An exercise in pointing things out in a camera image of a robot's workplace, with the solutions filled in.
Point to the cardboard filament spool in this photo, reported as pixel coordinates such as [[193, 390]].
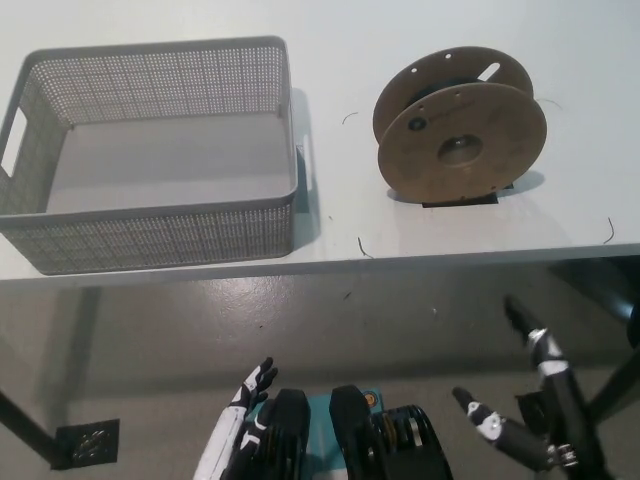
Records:
[[430, 160]]

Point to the black metal table leg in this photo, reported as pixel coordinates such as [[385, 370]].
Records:
[[615, 380], [25, 430]]

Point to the black tape patch on table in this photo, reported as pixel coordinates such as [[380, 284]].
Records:
[[450, 201]]

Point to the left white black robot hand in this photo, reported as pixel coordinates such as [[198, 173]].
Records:
[[225, 430]]

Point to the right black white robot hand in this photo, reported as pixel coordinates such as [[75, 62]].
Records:
[[565, 400]]

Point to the black teal robot torso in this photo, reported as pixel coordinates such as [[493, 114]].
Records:
[[350, 435]]

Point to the grey perforated plastic basket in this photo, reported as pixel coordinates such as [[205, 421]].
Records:
[[165, 225]]

